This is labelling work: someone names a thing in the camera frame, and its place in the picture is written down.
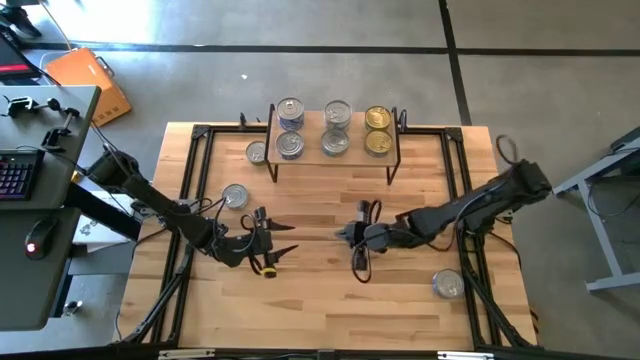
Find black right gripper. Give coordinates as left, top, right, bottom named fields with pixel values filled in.
left=334, top=199, right=374, bottom=271

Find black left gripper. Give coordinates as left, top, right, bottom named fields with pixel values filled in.
left=244, top=206, right=300, bottom=269

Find green label tuna can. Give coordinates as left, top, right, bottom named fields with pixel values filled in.
left=244, top=140, right=269, bottom=167

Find wooden shelf black metal legs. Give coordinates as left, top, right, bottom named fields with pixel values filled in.
left=267, top=102, right=409, bottom=187

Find silver lid tuna can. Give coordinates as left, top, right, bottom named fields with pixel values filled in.
left=431, top=268, right=466, bottom=300

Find black desk support beam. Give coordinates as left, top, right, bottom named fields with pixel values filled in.
left=64, top=182, right=144, bottom=242

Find white printed box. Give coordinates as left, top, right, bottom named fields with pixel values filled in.
left=72, top=189, right=146, bottom=247

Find dark grey desk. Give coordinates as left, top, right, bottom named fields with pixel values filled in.
left=0, top=207, right=81, bottom=332
left=0, top=84, right=101, bottom=211

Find black computer mouse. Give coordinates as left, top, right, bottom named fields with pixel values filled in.
left=23, top=215, right=60, bottom=262

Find orange case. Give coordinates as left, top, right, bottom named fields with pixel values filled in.
left=43, top=47, right=133, bottom=128

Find black keyboard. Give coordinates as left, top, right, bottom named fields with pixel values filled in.
left=0, top=148, right=46, bottom=202

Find grey blue metal table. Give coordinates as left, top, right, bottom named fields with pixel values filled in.
left=551, top=124, right=640, bottom=294

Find silver black clamp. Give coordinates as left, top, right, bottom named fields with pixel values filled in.
left=2, top=94, right=62, bottom=119

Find person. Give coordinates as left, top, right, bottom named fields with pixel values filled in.
left=0, top=4, right=42, bottom=39

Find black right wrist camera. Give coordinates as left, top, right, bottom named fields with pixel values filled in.
left=372, top=223, right=401, bottom=250

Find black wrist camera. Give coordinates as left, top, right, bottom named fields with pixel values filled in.
left=212, top=232, right=251, bottom=270
left=372, top=223, right=401, bottom=250

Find black left wrist camera cable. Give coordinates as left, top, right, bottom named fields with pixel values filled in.
left=197, top=196, right=266, bottom=277

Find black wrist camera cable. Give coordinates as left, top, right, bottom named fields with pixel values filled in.
left=197, top=196, right=266, bottom=277
left=348, top=198, right=385, bottom=285

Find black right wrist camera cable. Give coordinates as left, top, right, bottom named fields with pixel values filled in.
left=348, top=198, right=385, bottom=285

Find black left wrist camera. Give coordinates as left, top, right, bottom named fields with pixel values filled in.
left=212, top=232, right=251, bottom=270

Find black aluminium table frame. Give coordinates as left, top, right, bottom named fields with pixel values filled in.
left=119, top=122, right=539, bottom=351

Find silver metal bracket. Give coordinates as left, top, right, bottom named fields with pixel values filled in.
left=437, top=350, right=496, bottom=360
left=158, top=349, right=216, bottom=360

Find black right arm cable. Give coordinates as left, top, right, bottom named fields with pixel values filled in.
left=462, top=219, right=524, bottom=271

